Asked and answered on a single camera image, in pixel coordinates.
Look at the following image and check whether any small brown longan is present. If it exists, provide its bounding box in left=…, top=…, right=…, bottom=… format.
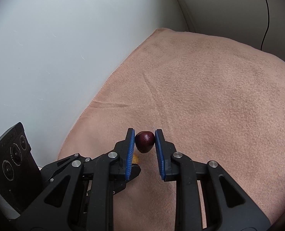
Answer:
left=132, top=154, right=139, bottom=164

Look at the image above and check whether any small dark red cherry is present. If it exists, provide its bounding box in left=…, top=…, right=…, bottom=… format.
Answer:
left=135, top=131, right=155, bottom=153

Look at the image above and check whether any pink towel cloth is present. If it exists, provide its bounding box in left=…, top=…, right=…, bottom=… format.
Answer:
left=59, top=29, right=285, bottom=222

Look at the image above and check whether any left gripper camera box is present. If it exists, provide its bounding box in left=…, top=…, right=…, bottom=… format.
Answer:
left=0, top=122, right=45, bottom=219

